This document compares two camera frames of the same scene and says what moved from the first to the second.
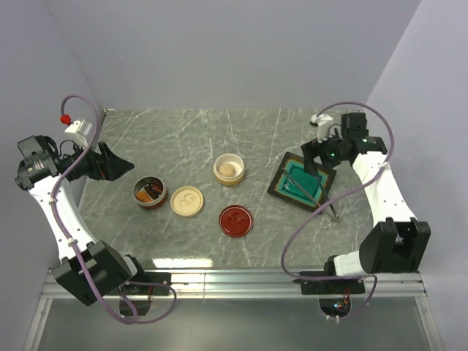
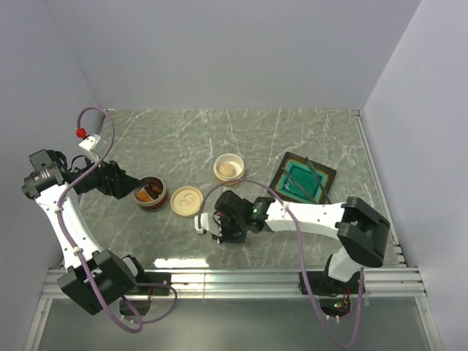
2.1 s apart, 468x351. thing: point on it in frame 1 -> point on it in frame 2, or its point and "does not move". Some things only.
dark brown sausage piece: x=152 y=193 does not move
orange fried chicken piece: x=143 y=197 does not move
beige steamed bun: x=228 y=169 does not move
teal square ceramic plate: x=291 y=182 does not move
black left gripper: x=106 y=165 -> x=113 y=180
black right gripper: x=312 y=150 -> x=224 y=235
